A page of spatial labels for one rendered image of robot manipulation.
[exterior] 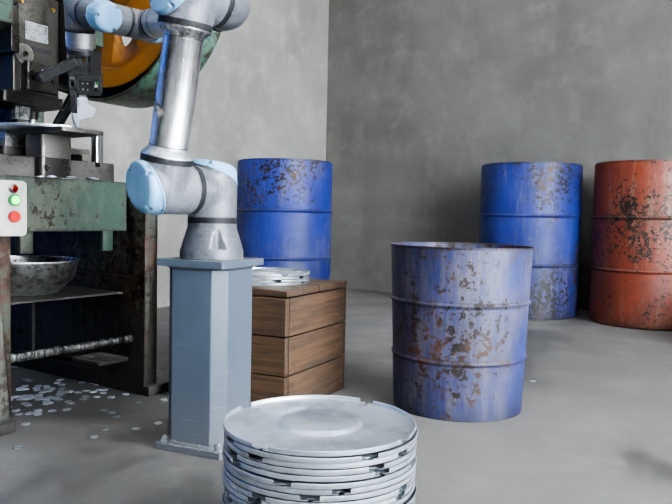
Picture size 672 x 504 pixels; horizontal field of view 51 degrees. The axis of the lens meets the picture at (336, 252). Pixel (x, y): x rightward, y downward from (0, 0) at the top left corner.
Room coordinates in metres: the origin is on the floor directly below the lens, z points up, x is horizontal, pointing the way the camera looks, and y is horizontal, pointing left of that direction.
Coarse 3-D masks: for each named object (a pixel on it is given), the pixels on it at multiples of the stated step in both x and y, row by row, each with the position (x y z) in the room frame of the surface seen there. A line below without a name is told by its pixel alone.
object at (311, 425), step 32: (256, 416) 1.07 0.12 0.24; (288, 416) 1.06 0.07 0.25; (320, 416) 1.06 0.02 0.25; (352, 416) 1.06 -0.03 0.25; (384, 416) 1.09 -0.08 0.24; (256, 448) 0.93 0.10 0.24; (288, 448) 0.93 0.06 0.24; (320, 448) 0.93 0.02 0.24; (352, 448) 0.93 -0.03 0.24; (384, 448) 0.93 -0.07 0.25
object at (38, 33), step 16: (32, 0) 2.03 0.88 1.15; (48, 0) 2.07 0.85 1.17; (32, 16) 2.03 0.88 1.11; (48, 16) 2.07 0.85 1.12; (32, 32) 2.02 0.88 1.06; (48, 32) 2.07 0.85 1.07; (32, 48) 2.03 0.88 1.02; (48, 48) 2.07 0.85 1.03; (0, 64) 2.01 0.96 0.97; (16, 64) 1.98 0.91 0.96; (32, 64) 1.99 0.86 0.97; (48, 64) 2.04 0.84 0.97; (0, 80) 2.01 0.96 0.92; (16, 80) 1.98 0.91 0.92; (32, 80) 1.99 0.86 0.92; (48, 96) 2.07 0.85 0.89
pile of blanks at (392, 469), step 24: (240, 456) 0.95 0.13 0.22; (264, 456) 0.92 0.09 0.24; (288, 456) 0.90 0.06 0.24; (360, 456) 0.91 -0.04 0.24; (384, 456) 0.93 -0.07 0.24; (408, 456) 0.97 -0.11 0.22; (240, 480) 0.97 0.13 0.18; (264, 480) 0.92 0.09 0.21; (288, 480) 0.93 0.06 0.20; (312, 480) 0.90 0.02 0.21; (336, 480) 0.90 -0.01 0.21; (360, 480) 0.93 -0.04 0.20; (384, 480) 0.93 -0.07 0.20; (408, 480) 0.98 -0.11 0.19
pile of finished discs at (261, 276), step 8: (256, 272) 2.11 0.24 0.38; (264, 272) 2.11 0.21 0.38; (272, 272) 2.12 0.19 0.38; (280, 272) 2.14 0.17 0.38; (288, 272) 2.18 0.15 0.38; (296, 272) 2.19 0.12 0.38; (304, 272) 2.20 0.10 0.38; (256, 280) 2.02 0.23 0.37; (264, 280) 2.09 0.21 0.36; (272, 280) 2.09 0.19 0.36; (280, 280) 2.10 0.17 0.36; (288, 280) 2.05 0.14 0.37; (296, 280) 2.07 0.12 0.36; (304, 280) 2.11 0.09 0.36
